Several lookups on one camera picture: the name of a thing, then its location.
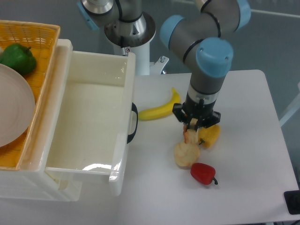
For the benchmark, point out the red bell pepper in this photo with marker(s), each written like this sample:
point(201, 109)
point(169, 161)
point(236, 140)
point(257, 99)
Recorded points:
point(203, 173)

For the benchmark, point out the white drawer cabinet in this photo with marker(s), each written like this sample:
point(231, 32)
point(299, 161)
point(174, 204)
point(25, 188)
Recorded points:
point(31, 181)

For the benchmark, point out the black drawer handle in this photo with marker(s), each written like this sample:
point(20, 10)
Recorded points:
point(134, 127)

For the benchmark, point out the green bell pepper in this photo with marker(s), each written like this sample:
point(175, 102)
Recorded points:
point(19, 58)

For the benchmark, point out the white plastic drawer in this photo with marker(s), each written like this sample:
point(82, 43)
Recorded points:
point(94, 126)

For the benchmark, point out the yellow bell pepper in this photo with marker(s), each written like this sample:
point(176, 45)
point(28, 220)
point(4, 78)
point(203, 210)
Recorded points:
point(208, 136)

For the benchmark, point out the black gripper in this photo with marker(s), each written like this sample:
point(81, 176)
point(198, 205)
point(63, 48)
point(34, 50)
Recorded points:
point(204, 113)

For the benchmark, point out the yellow banana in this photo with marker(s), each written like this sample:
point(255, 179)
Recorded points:
point(160, 111)

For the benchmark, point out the pink plate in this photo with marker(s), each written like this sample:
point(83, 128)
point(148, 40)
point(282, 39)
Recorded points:
point(17, 105)

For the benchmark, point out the yellow woven basket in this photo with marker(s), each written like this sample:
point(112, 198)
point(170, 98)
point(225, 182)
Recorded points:
point(43, 39)

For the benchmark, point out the black device at edge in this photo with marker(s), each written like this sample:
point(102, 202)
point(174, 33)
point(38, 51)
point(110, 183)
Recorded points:
point(292, 199)

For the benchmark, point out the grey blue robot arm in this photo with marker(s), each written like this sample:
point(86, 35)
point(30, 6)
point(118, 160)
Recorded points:
point(197, 43)

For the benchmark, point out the round bread bun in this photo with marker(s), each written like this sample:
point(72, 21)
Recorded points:
point(186, 154)

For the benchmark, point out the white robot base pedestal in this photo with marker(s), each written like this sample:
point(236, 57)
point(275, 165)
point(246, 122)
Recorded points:
point(143, 65)

